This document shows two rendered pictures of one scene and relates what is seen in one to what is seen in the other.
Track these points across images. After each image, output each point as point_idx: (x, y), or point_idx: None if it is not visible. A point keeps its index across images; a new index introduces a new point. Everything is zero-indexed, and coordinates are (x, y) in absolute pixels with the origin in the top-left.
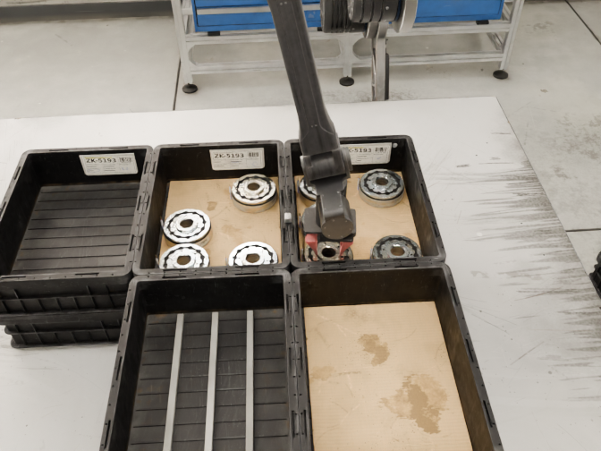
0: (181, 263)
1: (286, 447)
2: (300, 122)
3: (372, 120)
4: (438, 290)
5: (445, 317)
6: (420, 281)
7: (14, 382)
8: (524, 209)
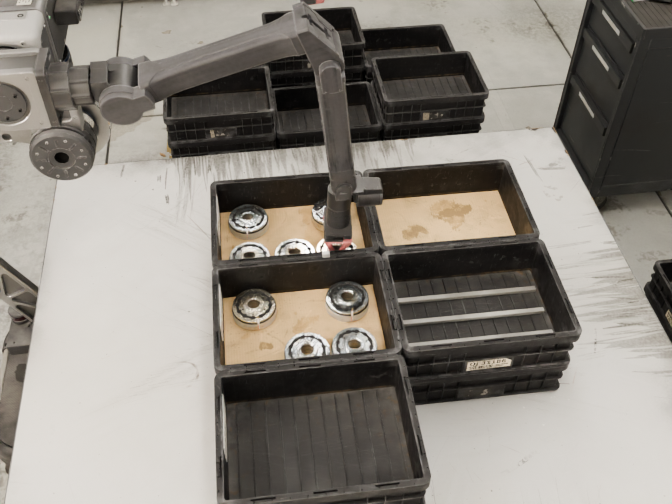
0: None
1: (499, 274)
2: (351, 154)
3: (80, 260)
4: None
5: (393, 187)
6: None
7: None
8: (228, 169)
